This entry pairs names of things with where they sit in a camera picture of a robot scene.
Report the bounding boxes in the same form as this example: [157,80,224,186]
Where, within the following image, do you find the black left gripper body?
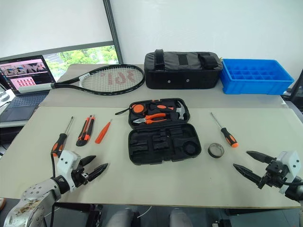
[71,160,92,189]

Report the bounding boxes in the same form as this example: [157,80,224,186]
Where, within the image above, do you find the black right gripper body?
[258,160,288,190]

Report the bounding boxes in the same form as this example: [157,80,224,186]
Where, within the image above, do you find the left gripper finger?
[80,155,98,170]
[88,163,109,183]

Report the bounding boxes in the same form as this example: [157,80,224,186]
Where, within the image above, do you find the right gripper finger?
[233,163,265,187]
[246,150,276,165]

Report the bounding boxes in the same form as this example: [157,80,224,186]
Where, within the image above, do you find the black orange utility knife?
[76,115,96,147]

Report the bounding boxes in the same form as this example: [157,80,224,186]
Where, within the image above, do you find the orange test pen screwdriver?
[95,119,112,144]

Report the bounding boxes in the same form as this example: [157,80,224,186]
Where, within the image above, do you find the black orange screwdriver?
[210,112,239,148]
[52,115,74,158]

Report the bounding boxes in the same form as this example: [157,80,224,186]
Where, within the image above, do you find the black tape roll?
[208,142,225,158]

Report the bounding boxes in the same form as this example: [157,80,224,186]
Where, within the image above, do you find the black tool case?
[127,97,202,166]

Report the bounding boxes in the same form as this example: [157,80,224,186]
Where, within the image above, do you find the large beige table mat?
[0,106,303,210]

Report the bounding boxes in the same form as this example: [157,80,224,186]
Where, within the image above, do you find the narrow beige table mat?
[41,63,288,109]

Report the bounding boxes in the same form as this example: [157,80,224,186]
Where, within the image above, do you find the blue plastic divided crate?
[219,58,295,95]

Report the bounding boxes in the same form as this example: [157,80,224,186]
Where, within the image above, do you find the orange black tape measure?
[115,103,147,116]

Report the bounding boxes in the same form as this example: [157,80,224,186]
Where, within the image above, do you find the black office chair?
[283,70,303,114]

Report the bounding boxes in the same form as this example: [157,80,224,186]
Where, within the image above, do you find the open laptop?
[0,55,57,123]

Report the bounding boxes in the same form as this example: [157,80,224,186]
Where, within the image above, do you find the black tennis racket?
[18,63,145,96]

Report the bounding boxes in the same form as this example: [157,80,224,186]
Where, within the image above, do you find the white object beside laptop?
[0,84,16,107]

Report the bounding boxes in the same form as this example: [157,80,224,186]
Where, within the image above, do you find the black fabric bag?
[143,49,223,90]

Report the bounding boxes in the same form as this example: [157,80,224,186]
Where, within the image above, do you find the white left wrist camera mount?
[56,150,82,193]

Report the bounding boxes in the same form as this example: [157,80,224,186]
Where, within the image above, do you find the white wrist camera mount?
[276,150,302,195]
[56,150,82,193]

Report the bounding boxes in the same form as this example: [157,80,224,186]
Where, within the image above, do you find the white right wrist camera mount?
[276,150,302,195]

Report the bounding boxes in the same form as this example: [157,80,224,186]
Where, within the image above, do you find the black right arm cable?
[283,177,303,186]

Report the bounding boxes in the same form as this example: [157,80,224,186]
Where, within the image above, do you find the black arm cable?
[50,151,59,179]
[283,177,303,186]

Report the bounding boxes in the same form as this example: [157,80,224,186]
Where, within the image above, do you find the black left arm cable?
[50,151,59,179]

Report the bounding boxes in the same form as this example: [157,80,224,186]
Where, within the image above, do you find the black frame under table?
[51,202,102,227]

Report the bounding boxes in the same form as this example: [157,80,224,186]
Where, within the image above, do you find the thin white cable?
[139,205,152,217]

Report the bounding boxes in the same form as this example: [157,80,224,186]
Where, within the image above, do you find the orange handled pliers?
[133,113,167,125]

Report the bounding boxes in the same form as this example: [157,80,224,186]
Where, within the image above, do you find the claw hammer black handle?
[148,100,187,122]

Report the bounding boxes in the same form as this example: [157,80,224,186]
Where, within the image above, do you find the dark window frame post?
[103,0,124,64]

